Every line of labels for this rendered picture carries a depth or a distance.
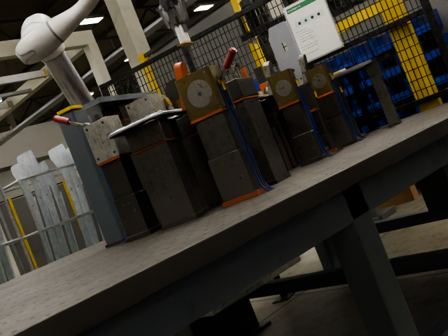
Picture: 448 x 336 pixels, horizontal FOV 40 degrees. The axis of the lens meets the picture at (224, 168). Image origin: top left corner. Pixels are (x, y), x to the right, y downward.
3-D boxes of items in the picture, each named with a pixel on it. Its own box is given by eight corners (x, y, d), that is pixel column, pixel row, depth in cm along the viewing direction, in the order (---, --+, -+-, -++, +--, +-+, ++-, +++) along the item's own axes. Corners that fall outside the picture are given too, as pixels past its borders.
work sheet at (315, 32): (344, 46, 304) (321, -12, 304) (303, 65, 315) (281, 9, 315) (345, 46, 306) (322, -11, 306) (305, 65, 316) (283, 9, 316)
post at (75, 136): (123, 241, 191) (72, 111, 191) (105, 248, 194) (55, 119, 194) (137, 235, 197) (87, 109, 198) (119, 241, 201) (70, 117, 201)
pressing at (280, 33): (312, 87, 286) (285, 19, 286) (291, 97, 291) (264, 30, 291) (313, 87, 286) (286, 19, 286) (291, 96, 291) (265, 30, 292)
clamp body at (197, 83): (268, 193, 155) (215, 61, 156) (223, 210, 162) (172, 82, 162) (279, 187, 163) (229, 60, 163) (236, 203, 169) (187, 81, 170)
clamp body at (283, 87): (331, 157, 215) (294, 65, 215) (301, 168, 221) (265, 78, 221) (335, 155, 221) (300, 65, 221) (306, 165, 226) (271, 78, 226)
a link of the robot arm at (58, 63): (105, 177, 283) (101, 155, 301) (136, 162, 283) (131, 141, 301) (11, 33, 241) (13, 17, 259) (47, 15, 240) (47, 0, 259)
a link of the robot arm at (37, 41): (43, 23, 230) (43, 13, 241) (6, 51, 232) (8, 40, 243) (67, 49, 237) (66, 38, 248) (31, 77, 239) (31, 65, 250)
